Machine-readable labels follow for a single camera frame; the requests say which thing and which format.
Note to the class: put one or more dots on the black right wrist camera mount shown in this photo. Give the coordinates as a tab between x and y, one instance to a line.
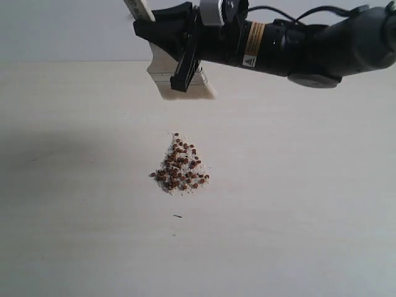
234	9

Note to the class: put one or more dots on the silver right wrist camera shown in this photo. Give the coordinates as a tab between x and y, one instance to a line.
211	13

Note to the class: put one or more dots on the white wooden paint brush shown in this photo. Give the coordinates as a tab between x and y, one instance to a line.
163	66

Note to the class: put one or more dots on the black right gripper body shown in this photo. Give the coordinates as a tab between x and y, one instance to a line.
221	45

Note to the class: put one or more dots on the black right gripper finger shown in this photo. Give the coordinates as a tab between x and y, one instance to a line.
164	28

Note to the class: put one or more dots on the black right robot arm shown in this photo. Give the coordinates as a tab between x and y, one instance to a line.
315	56

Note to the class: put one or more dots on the brown beans and crumbs pile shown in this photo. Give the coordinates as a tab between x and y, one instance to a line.
182	169

